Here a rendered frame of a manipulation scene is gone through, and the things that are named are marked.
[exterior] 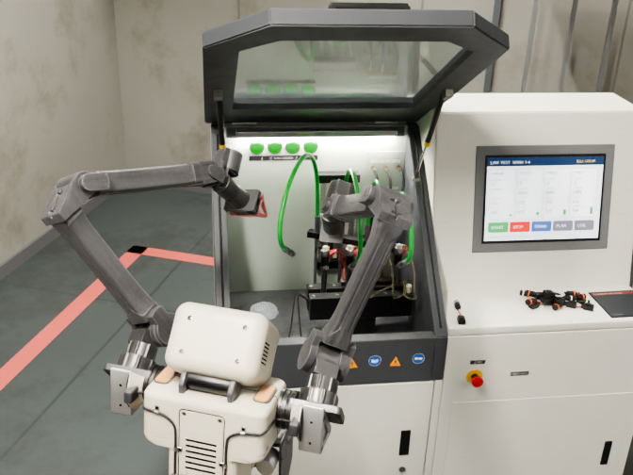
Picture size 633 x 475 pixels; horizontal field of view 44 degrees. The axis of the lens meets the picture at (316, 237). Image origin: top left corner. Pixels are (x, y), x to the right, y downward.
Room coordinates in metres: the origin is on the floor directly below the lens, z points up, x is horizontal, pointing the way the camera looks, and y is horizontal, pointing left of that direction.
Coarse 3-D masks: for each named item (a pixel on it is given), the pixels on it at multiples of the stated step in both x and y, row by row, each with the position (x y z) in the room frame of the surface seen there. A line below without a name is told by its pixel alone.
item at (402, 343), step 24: (360, 336) 2.04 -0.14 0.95; (384, 336) 2.05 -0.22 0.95; (408, 336) 2.05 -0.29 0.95; (432, 336) 2.06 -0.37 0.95; (288, 360) 1.98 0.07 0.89; (360, 360) 2.02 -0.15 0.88; (384, 360) 2.03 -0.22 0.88; (408, 360) 2.04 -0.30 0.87; (288, 384) 1.99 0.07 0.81; (360, 384) 2.02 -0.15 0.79
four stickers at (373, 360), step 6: (414, 354) 2.04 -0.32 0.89; (420, 354) 2.05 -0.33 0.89; (354, 360) 2.01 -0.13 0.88; (372, 360) 2.02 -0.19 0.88; (378, 360) 2.03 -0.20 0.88; (390, 360) 2.03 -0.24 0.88; (396, 360) 2.03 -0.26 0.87; (414, 360) 2.04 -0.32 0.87; (420, 360) 2.05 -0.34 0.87; (354, 366) 2.01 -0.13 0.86; (372, 366) 2.02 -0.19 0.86; (390, 366) 2.03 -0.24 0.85; (396, 366) 2.03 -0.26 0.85
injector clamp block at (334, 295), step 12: (312, 288) 2.27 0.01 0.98; (336, 288) 2.28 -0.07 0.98; (312, 300) 2.21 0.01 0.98; (324, 300) 2.21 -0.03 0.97; (336, 300) 2.22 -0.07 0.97; (372, 300) 2.24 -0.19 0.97; (384, 300) 2.24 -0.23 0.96; (396, 300) 2.25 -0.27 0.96; (408, 300) 2.25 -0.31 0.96; (312, 312) 2.21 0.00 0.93; (324, 312) 2.21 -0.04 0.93; (372, 312) 2.24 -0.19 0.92; (384, 312) 2.24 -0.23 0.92; (396, 312) 2.25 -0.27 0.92; (408, 312) 2.26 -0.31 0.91; (360, 324) 2.23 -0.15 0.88; (372, 324) 2.24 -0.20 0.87
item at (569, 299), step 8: (528, 296) 2.24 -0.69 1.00; (536, 296) 2.23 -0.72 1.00; (544, 296) 2.21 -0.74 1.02; (552, 296) 2.22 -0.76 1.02; (560, 296) 2.23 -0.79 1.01; (568, 296) 2.23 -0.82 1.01; (576, 296) 2.24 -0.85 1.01; (584, 296) 2.24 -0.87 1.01; (528, 304) 2.18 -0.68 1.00; (536, 304) 2.20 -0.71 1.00; (560, 304) 2.20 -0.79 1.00; (568, 304) 2.21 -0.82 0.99; (584, 304) 2.21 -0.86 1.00; (592, 304) 2.21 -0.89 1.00
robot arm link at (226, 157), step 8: (224, 152) 1.98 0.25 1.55; (232, 152) 2.00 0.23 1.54; (216, 160) 1.98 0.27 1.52; (224, 160) 1.97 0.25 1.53; (232, 160) 1.98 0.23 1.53; (240, 160) 2.00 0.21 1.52; (208, 168) 1.89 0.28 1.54; (216, 168) 1.91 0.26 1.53; (232, 168) 1.96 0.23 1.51; (216, 176) 1.89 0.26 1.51; (224, 176) 1.91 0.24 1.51; (208, 184) 1.93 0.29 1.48; (216, 184) 1.91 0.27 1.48
